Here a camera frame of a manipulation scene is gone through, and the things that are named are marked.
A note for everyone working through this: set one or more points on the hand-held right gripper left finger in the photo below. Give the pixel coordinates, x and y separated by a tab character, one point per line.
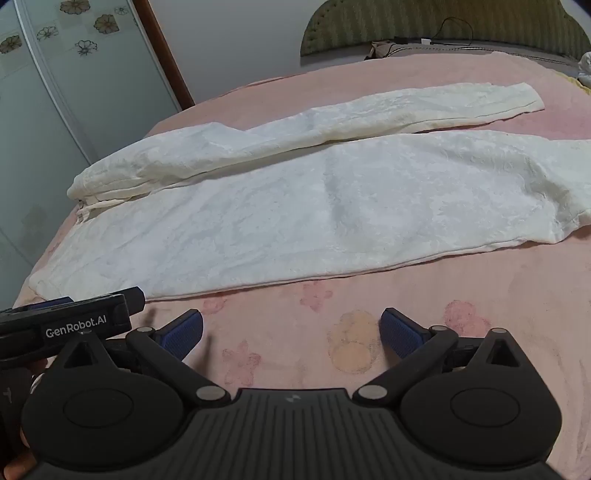
183	331

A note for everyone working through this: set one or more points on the olive padded headboard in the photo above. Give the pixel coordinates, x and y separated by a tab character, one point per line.
369	23

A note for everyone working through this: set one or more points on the white towel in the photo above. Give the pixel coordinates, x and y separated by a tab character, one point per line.
277	207

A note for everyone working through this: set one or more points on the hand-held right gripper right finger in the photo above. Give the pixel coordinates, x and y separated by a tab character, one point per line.
400	333

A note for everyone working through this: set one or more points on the yellow blanket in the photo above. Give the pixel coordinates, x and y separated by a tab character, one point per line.
577	82

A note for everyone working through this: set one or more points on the brown striped pillow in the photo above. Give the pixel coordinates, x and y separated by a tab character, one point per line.
485	50

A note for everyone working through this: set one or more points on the floral glass wardrobe door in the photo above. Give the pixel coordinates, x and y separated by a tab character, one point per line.
69	92

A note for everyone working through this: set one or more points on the white crumpled cloth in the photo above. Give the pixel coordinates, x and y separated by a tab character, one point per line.
585	69

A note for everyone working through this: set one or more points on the brown wooden frame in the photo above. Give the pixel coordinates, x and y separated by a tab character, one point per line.
161	55

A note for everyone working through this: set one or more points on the person's left hand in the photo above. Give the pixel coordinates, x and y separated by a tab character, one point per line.
14	468

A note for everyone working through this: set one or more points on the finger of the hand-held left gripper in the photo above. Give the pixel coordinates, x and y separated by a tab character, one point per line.
136	297

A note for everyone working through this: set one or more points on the pink blanket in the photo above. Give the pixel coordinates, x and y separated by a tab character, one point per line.
461	286

